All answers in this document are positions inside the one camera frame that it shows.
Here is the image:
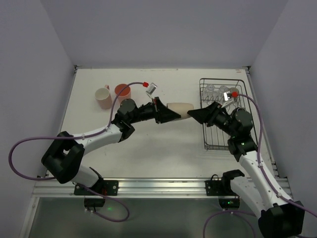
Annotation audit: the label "beige cream cup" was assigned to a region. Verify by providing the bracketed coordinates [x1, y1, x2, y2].
[167, 103, 194, 120]

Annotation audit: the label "matte pink tumbler cup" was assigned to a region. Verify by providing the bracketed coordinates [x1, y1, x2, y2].
[114, 84, 131, 103]

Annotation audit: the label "glossy pink handled mug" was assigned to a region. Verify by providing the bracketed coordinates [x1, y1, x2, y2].
[95, 85, 112, 110]

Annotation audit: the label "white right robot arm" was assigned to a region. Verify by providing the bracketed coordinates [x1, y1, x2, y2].
[188, 102, 305, 238]

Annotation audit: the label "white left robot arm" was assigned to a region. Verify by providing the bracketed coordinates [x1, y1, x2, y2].
[41, 97, 182, 187]

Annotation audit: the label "clear glass cup left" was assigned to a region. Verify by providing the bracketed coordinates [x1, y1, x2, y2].
[203, 84, 215, 100]

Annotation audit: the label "clear glass cup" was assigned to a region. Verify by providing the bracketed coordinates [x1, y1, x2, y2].
[217, 85, 229, 98]
[203, 84, 215, 100]

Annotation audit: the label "clear glass cup right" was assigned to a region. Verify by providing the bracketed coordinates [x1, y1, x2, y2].
[217, 85, 229, 98]

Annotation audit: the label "grey-beige speckled cup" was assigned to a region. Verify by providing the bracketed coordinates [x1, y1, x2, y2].
[229, 87, 239, 100]

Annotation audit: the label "black wire dish rack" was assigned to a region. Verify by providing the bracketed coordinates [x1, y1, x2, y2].
[199, 78, 253, 151]

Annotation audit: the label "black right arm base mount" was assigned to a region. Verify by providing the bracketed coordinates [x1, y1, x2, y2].
[205, 170, 245, 210]

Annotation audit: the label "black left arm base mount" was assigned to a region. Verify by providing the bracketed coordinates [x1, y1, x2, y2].
[74, 171, 118, 211]

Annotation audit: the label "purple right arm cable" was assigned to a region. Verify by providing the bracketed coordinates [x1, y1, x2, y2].
[204, 91, 317, 238]

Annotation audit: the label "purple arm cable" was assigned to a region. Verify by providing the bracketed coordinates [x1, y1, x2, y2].
[204, 91, 317, 238]
[8, 80, 130, 222]

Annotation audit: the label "aluminium mounting rail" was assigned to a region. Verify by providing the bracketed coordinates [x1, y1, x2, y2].
[34, 176, 290, 199]

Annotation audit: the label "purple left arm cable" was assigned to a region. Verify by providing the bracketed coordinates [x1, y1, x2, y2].
[8, 80, 130, 222]

